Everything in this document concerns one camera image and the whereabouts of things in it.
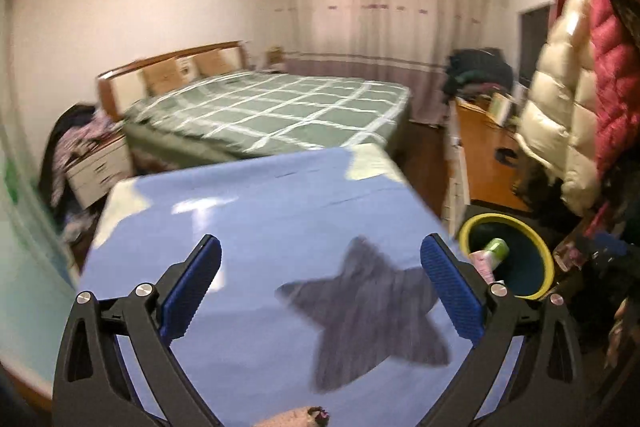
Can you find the tan cloth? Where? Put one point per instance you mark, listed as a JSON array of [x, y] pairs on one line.
[[292, 418]]

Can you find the green plaid bedspread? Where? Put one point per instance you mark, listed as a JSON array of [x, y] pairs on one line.
[[280, 107]]

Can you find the wooden desk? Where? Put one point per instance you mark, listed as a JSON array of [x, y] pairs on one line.
[[485, 177]]

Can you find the cream down jacket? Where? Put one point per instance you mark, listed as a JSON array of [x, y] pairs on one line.
[[560, 107]]

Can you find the blue star blanket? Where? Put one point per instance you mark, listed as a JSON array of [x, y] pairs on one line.
[[260, 217]]

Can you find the green packet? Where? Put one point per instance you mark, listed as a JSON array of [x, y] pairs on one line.
[[496, 249]]

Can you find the red quilted jacket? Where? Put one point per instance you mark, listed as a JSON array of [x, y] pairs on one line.
[[615, 57]]

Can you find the clothes pile on nightstand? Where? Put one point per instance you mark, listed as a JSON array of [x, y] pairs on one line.
[[70, 137]]

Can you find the white nightstand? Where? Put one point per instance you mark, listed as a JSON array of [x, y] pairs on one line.
[[97, 172]]

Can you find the pink and white curtain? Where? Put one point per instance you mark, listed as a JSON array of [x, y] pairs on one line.
[[380, 17]]

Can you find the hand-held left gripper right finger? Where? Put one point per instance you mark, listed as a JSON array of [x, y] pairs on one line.
[[450, 292]]

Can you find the wooden bed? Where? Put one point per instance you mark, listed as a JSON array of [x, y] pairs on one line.
[[112, 89]]

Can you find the yellow rim trash bin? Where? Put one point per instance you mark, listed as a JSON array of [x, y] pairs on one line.
[[530, 267]]

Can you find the dark clothes pile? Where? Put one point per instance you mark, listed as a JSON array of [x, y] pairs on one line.
[[477, 72]]

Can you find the small green white box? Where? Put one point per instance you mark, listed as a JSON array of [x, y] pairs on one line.
[[500, 109]]

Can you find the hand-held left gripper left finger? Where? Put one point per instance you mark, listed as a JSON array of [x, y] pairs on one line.
[[192, 287]]

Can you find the tan pillow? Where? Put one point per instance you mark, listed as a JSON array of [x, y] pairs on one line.
[[212, 62], [162, 77]]

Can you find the pink patterned garment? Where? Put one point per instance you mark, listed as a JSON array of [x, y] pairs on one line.
[[575, 247]]

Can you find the black garment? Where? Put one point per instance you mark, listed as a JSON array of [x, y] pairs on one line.
[[537, 179]]

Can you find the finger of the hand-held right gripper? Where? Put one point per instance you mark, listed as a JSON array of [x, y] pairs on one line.
[[610, 246]]

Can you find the small cardboard box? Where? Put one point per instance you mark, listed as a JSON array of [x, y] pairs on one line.
[[276, 57]]

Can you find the dark blue item on dresser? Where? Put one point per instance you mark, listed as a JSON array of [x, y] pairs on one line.
[[506, 156]]

